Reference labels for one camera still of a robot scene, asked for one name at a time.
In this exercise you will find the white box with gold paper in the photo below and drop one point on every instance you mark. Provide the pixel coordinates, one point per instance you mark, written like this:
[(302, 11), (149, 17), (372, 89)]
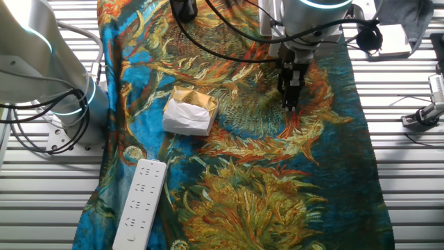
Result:
[(187, 118)]

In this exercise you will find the grey cloth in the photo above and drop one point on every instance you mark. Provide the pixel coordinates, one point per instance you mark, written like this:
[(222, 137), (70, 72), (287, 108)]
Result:
[(409, 14)]

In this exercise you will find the white power strip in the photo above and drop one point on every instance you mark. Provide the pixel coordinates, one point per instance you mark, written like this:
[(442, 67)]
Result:
[(138, 208)]

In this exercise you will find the metal camera mount arm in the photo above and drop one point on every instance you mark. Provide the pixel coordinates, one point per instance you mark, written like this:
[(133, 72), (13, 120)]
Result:
[(425, 114)]

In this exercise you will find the silver camera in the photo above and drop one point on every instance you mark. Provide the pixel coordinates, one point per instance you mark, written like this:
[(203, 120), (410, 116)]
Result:
[(437, 88)]

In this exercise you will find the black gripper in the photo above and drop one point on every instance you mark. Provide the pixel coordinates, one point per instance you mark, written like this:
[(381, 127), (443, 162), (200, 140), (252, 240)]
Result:
[(295, 57)]

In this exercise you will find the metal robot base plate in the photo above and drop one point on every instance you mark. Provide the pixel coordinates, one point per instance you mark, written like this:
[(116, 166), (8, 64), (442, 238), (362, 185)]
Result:
[(57, 137)]

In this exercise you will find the white digital scale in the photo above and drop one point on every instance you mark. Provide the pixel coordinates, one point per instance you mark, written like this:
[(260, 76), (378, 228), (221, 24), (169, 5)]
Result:
[(395, 40)]

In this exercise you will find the black bottle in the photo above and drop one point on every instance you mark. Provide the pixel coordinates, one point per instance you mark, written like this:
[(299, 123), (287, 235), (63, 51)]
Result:
[(184, 13)]

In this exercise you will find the sunflower painting tablecloth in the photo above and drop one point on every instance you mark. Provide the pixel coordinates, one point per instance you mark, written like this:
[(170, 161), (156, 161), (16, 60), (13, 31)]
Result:
[(243, 173)]

